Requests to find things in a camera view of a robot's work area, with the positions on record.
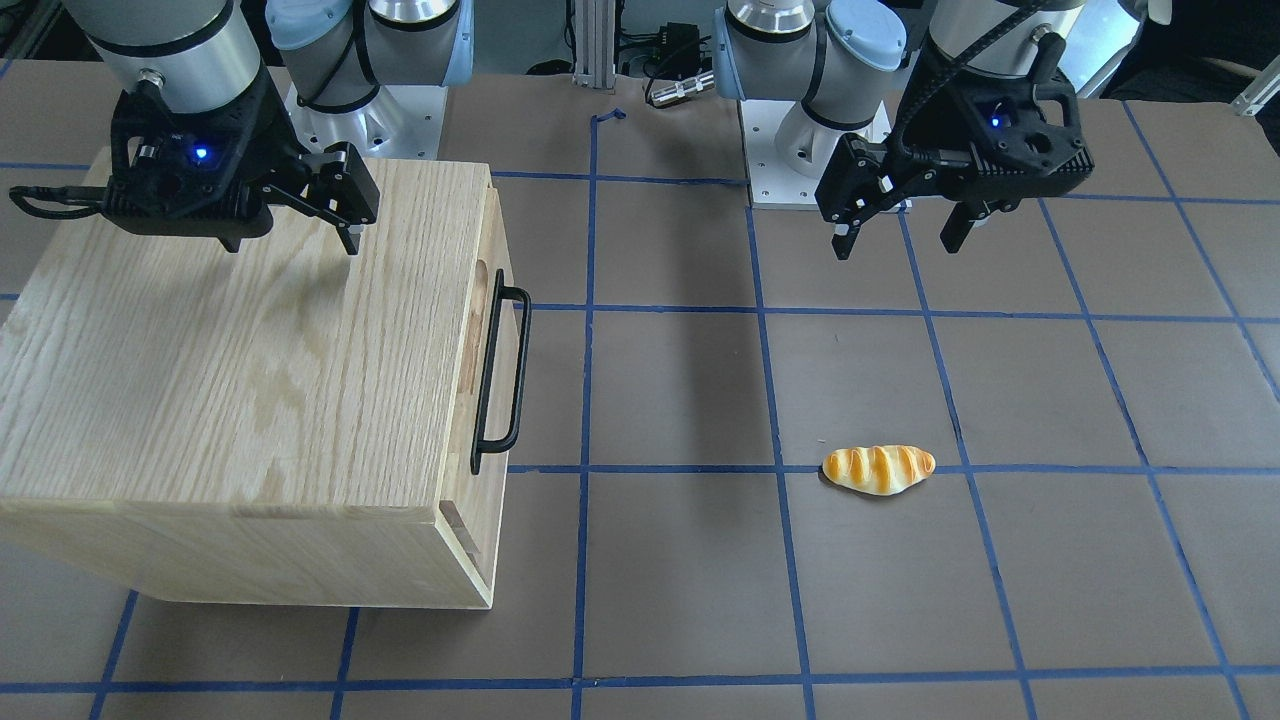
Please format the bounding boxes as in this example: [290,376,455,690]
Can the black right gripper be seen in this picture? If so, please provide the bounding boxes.
[102,67,380,256]

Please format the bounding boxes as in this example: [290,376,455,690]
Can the aluminium frame post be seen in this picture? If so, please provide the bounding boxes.
[570,0,620,94]

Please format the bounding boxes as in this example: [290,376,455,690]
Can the silver cable connector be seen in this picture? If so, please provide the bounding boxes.
[645,70,716,109]

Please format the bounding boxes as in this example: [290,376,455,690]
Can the toy bread loaf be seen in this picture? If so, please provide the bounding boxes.
[820,445,937,497]

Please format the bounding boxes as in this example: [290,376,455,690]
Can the black power adapter box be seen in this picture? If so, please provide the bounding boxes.
[643,22,701,64]

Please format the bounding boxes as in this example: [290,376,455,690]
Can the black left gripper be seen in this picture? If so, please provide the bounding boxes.
[815,35,1094,261]

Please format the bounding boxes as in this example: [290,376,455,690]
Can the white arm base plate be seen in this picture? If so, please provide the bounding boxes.
[285,85,449,161]
[739,99,847,211]

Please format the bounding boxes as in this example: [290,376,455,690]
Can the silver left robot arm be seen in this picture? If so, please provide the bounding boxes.
[713,1,1094,260]

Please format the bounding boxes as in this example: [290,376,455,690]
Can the black metal drawer handle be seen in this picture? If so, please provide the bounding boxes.
[470,269,532,477]

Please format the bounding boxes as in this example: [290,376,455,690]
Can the light wooden drawer cabinet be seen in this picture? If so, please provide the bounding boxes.
[1,159,518,609]

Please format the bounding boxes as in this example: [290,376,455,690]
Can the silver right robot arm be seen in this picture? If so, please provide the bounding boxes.
[49,1,474,255]

